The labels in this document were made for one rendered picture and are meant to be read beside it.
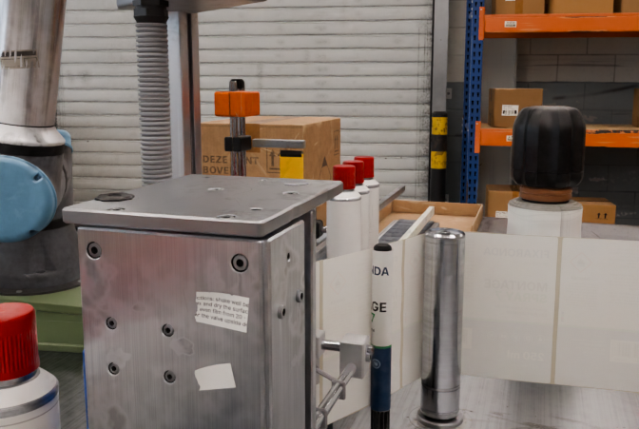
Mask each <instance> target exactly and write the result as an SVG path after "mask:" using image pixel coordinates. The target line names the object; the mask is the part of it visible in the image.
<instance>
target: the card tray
mask: <svg viewBox="0 0 639 429"><path fill-rule="evenodd" d="M429 206H434V207H435V214H434V216H433V217H432V218H431V219H430V221H434V223H439V227H449V228H456V229H460V230H462V231H471V232H476V231H477V230H478V228H479V226H480V223H481V221H482V219H483V205H478V204H460V203H442V202H424V201H406V200H393V201H392V202H390V203H389V204H388V205H386V206H385V207H384V208H382V209H381V210H380V212H379V216H378V234H379V233H380V232H381V231H382V230H383V229H384V228H385V227H386V226H387V225H388V224H390V223H391V222H392V221H393V220H399V219H406V220H417V219H418V218H419V217H420V216H421V215H422V214H423V213H424V212H425V211H426V210H427V208H428V207H429Z"/></svg>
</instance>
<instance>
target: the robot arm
mask: <svg viewBox="0 0 639 429"><path fill-rule="evenodd" d="M66 6H67V0H0V287H2V288H10V289H32V288H43V287H50V286H54V285H59V284H63V283H69V282H72V281H74V280H77V279H79V278H80V264H79V246H78V234H77V231H76V229H75V226H74V224H66V223H65V222H63V211H62V210H63V209H64V207H67V206H71V205H73V181H72V152H73V147H72V145H71V140H70V135H69V133H68V132H67V131H65V130H62V129H56V128H55V126H54V124H55V114H56V105H57V94H58V85H59V75H60V65H61V55H62V45H63V36H64V25H65V16H66Z"/></svg>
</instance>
